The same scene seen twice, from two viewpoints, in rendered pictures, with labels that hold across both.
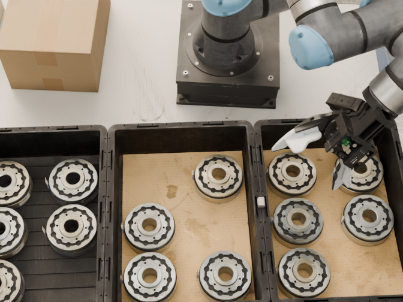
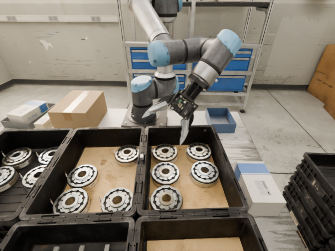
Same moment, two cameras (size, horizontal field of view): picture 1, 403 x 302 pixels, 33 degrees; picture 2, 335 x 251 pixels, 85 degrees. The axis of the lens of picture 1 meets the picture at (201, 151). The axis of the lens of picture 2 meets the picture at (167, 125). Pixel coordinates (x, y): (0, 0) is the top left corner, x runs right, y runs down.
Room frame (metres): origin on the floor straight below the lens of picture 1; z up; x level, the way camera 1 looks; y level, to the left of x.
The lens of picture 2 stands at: (0.13, -0.23, 1.39)
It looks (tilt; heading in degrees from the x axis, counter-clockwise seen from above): 35 degrees down; 2
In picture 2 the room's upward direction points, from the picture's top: straight up
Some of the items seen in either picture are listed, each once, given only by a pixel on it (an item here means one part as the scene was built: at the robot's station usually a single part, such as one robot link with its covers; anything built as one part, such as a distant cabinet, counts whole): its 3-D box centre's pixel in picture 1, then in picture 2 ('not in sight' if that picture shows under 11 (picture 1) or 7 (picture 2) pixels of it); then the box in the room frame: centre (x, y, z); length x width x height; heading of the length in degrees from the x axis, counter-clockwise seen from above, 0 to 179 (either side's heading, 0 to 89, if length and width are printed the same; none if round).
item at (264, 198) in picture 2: not in sight; (255, 186); (0.62, -0.57, 0.75); 0.20 x 0.12 x 0.09; 1
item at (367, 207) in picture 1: (369, 216); (205, 170); (0.59, -0.35, 0.86); 0.05 x 0.05 x 0.01
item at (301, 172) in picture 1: (292, 171); (165, 151); (0.69, -0.19, 0.86); 0.05 x 0.05 x 0.01
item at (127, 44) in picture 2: not in sight; (190, 45); (2.56, -0.42, 0.91); 1.70 x 0.10 x 0.05; 89
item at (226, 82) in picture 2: not in sight; (219, 70); (2.53, -0.82, 0.60); 0.72 x 0.03 x 0.56; 89
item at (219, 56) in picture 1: (224, 32); (143, 107); (1.07, -0.05, 0.85); 0.15 x 0.15 x 0.10
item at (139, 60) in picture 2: not in sight; (158, 69); (2.54, -0.02, 0.60); 0.72 x 0.03 x 0.56; 89
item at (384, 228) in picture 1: (369, 217); (204, 171); (0.59, -0.35, 0.86); 0.10 x 0.10 x 0.01
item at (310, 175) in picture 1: (292, 172); (165, 152); (0.69, -0.19, 0.86); 0.10 x 0.10 x 0.01
